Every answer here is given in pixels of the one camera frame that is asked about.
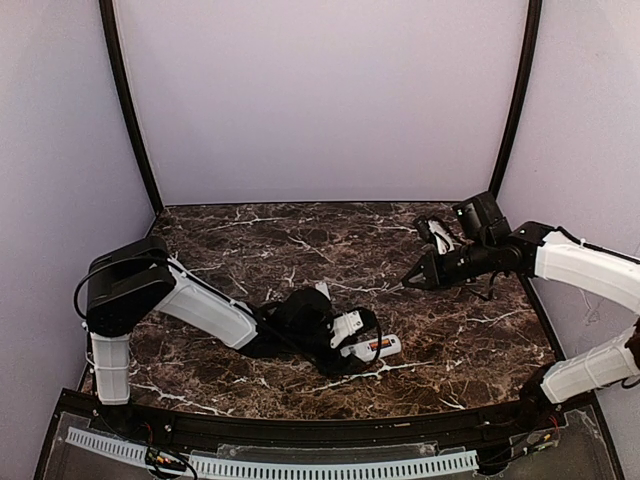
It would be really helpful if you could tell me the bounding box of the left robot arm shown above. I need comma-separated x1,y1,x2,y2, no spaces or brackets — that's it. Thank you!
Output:
73,236,383,406

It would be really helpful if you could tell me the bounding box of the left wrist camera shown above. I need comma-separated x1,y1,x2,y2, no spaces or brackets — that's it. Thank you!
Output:
329,308,378,349

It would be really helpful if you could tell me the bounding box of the white remote control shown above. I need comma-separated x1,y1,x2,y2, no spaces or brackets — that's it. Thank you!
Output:
340,334,402,362

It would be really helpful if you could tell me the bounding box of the right black frame post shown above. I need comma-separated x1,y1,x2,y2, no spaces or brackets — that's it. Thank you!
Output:
488,0,543,198

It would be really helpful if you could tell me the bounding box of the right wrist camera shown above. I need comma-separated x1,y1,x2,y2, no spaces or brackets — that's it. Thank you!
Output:
413,215,462,255

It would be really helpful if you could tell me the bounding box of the white battery cover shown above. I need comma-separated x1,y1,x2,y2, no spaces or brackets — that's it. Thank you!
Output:
314,282,331,299

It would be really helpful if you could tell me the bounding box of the left black frame post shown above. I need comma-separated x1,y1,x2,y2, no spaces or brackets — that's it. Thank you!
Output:
98,0,164,217

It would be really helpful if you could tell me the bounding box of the black frame post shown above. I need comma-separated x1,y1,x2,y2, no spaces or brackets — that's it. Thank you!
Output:
98,0,164,217
488,0,543,198

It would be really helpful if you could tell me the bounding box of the white slotted cable duct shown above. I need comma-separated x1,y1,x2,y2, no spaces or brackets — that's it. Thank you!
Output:
65,427,479,479

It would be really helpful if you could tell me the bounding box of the orange battery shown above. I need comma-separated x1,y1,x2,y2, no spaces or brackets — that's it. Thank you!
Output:
368,338,393,351

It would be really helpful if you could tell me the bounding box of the black front table rail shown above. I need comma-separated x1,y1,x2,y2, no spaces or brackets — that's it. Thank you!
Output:
56,390,554,449

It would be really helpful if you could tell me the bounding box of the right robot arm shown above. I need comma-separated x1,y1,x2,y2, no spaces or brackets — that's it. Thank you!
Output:
401,192,639,408

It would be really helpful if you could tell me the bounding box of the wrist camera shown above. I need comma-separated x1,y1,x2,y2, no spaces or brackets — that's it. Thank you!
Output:
413,215,462,255
329,308,378,349

